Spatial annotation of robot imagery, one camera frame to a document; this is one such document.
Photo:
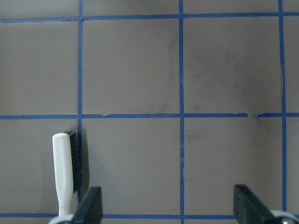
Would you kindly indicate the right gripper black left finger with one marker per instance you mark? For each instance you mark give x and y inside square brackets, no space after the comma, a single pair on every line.
[90,209]

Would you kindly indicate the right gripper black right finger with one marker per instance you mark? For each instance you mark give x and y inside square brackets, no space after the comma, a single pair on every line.
[248,209]

